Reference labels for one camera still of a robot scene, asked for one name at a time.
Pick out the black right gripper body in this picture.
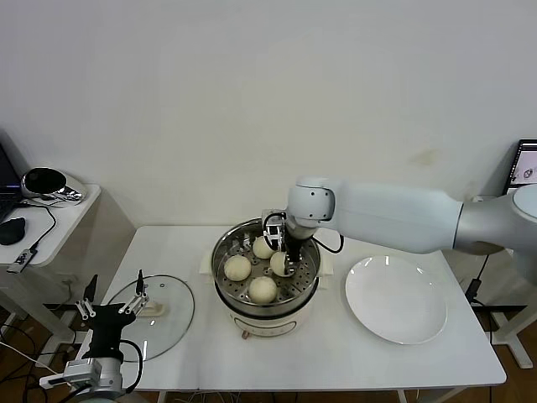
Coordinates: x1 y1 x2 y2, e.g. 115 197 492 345
261 207 314 254

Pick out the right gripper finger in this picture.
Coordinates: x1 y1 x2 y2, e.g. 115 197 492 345
264 228 284 254
284 239 304 278

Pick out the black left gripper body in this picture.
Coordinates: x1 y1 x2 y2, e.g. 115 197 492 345
81 303 137 360

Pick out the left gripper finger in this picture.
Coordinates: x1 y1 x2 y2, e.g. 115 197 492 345
75 275 99 322
117 270 150 316

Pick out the white steamed baozi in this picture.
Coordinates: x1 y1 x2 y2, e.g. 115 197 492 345
248 275 278 305
252 235 278 260
269 250 295 277
222 255 253 282

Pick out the round glass pot lid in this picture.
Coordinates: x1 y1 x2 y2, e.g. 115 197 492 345
98 275 197 363

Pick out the perforated steel steamer basket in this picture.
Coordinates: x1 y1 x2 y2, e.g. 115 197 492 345
211 217 323 318

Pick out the white side table with mouse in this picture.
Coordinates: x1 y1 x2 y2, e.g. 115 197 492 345
0 184 136 352

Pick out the white electric cooking pot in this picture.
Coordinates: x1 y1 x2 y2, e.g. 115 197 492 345
197 250 336 340

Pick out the grey usb hub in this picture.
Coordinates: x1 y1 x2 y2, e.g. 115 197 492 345
7 248 39 276

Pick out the black computer mouse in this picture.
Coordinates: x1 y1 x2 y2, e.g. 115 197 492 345
0 217 27 247

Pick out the white round plate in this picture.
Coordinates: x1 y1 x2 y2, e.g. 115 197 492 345
344 255 448 346

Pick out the chrome and black device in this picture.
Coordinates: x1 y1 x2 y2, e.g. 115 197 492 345
20 167 88 209

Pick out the white side table with label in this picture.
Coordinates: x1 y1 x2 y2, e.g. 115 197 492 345
434 247 537 370

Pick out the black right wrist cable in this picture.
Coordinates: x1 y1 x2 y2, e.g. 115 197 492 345
312 234 345 255

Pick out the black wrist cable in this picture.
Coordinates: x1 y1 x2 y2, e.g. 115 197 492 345
121 339 143 394
312 234 345 255

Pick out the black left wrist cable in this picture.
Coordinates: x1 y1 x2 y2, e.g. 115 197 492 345
121 339 143 394

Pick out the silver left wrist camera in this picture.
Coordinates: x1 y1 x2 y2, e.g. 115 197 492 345
39 359 104 390

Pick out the black hub cable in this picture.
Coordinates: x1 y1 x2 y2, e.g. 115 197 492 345
18 200 58 253

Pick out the white floor cable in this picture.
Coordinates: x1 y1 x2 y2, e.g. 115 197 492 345
0 342 62 377

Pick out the black cable with adapter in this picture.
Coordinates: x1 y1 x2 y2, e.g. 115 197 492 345
463 254 490 307

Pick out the dark laptop with white cable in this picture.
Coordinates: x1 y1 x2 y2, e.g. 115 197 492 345
505 139 537 196

